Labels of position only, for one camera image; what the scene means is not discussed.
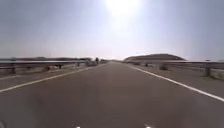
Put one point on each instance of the dark hill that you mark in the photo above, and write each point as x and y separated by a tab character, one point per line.
155	57

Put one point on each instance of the white painted line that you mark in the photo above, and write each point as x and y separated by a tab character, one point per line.
180	84

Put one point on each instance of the grey asphalt road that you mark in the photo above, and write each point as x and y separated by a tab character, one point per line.
113	93

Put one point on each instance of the grey metal guardrail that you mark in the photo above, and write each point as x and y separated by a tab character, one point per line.
40	62
200	63

